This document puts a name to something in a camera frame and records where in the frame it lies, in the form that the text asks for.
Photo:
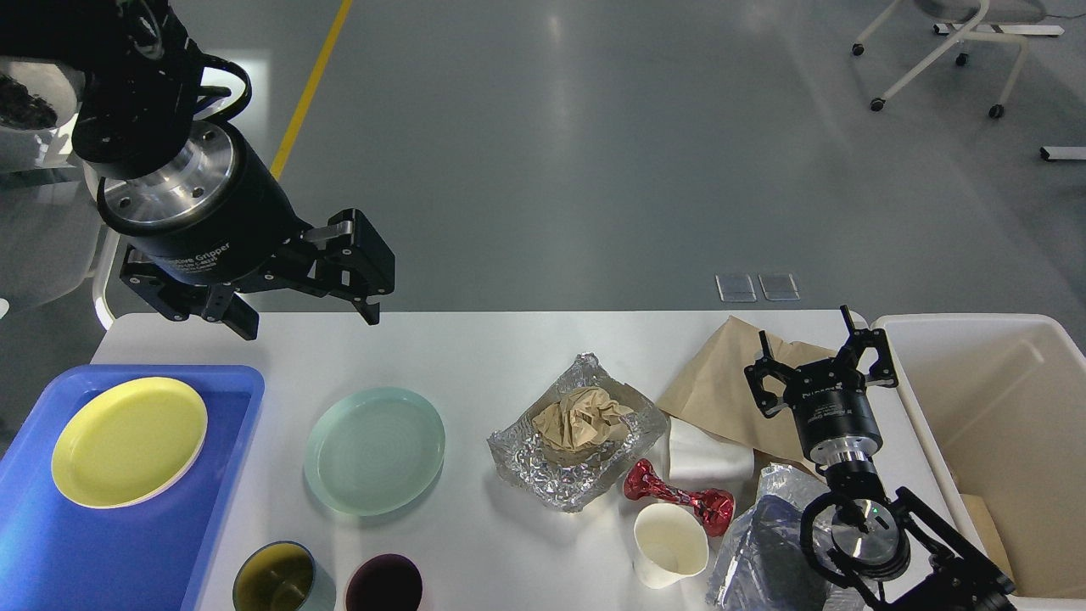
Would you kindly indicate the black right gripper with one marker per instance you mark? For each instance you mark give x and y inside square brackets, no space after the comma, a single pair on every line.
[830,412]

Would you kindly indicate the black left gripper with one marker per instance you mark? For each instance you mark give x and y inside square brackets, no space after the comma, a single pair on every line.
[214,214]

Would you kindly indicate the pink mug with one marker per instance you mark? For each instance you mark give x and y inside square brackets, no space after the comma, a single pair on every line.
[385,582]

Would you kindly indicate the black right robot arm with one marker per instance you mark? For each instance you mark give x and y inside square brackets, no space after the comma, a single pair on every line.
[895,551]

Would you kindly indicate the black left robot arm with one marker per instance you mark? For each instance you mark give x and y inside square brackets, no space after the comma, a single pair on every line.
[146,80]

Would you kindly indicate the brown paper bag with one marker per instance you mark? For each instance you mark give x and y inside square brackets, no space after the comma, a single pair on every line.
[711,392]

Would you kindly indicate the white napkin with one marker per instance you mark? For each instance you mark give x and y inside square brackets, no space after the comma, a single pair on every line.
[699,458]

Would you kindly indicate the red foil wrapper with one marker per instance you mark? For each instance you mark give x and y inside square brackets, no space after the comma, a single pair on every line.
[714,509]

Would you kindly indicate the beige waste bin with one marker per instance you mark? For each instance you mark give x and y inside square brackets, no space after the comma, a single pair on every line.
[999,404]

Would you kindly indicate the light green plate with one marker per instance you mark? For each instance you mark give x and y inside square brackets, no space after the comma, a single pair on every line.
[374,452]

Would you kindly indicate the yellow plate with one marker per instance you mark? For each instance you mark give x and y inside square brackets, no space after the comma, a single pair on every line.
[130,443]

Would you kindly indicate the white paper cup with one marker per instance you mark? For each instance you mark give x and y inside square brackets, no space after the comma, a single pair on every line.
[670,544]

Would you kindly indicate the crumpled aluminium foil tray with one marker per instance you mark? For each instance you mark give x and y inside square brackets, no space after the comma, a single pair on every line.
[569,481]

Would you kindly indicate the white bar on floor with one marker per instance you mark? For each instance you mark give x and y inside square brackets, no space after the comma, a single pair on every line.
[1051,153]

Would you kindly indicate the blue plastic tray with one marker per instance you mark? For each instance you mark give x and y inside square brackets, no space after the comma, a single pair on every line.
[56,555]

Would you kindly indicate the white office chair right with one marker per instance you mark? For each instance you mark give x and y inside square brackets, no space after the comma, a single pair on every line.
[1013,23]

